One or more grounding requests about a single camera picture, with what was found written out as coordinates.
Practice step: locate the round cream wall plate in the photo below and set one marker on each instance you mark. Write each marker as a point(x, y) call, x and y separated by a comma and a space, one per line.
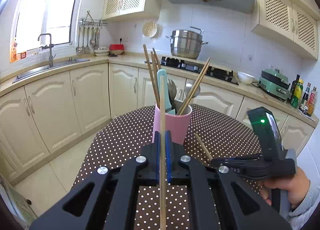
point(150, 29)

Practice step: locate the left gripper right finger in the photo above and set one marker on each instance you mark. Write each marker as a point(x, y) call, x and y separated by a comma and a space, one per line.
point(218, 200)

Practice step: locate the stacked white dishes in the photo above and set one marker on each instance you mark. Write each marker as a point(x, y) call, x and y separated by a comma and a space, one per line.
point(101, 52)

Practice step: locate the steel steamer pot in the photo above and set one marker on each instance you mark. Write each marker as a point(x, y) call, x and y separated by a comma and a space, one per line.
point(186, 43)

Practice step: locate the leaning wooden chopstick in cup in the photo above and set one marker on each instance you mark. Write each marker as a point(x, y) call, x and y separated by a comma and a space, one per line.
point(195, 85)

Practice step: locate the pink utensil cup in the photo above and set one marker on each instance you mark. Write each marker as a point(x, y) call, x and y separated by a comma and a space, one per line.
point(176, 124)

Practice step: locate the hanging steel ladle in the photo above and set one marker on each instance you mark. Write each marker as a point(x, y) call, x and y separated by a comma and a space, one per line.
point(78, 48)

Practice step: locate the red container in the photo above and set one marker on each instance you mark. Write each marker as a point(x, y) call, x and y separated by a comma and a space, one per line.
point(116, 47)

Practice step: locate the cream lower cabinets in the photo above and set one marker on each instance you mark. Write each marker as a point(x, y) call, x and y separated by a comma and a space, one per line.
point(44, 114)

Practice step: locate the person's right hand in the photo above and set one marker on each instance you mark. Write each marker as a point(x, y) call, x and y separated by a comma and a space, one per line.
point(297, 187)

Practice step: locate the white ceramic bowl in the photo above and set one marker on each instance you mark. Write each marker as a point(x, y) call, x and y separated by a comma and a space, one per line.
point(245, 78)

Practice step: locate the steel kitchen sink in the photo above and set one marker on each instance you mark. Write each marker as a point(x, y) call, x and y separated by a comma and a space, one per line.
point(42, 69)

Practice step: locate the hanging steel spoon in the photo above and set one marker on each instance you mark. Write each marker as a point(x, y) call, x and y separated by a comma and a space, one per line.
point(87, 49)

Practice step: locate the wall utensil rack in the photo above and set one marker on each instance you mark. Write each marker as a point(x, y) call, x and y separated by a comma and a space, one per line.
point(89, 21)

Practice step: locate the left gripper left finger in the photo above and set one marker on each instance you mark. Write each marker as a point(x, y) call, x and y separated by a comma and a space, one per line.
point(107, 199)

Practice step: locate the yellow green bottle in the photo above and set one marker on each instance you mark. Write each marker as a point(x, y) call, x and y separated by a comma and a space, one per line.
point(297, 94)

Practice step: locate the dark oil bottle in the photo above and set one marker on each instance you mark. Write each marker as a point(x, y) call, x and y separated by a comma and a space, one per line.
point(292, 90)

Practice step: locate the chrome kitchen faucet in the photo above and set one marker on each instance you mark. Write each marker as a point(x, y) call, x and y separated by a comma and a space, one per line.
point(48, 46)

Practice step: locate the right upper cabinet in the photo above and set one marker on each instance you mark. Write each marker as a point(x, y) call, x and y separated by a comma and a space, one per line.
point(292, 23)

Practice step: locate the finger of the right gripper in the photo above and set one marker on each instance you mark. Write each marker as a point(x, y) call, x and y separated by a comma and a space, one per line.
point(238, 161)
point(249, 173)

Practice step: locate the steel spoon in cup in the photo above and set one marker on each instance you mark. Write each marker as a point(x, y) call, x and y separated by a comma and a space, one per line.
point(190, 92)

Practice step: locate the black gas stove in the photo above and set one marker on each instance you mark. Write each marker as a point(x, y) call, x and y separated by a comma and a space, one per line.
point(194, 67)

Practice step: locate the green electric cooker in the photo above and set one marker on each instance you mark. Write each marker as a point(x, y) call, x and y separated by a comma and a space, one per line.
point(274, 83)

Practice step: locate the red label bottle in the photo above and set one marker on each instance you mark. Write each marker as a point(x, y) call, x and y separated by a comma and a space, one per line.
point(311, 102)

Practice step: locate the grey sleeve right forearm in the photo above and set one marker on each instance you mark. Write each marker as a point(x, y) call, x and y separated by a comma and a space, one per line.
point(299, 216)

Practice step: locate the dark soy sauce bottle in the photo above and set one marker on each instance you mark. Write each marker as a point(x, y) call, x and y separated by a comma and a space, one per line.
point(305, 98)

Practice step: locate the window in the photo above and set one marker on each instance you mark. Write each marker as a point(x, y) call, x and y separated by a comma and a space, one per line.
point(41, 22)

